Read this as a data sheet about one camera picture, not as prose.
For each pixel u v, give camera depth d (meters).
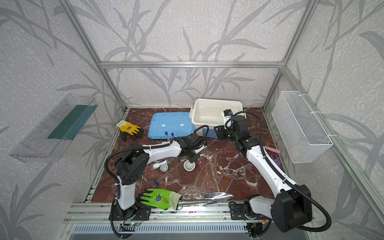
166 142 0.98
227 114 0.69
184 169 0.86
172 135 0.86
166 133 0.87
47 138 0.64
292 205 0.39
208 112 1.16
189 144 0.73
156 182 0.81
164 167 0.88
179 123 1.11
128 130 1.04
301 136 0.62
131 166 0.50
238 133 0.60
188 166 0.87
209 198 0.78
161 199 0.77
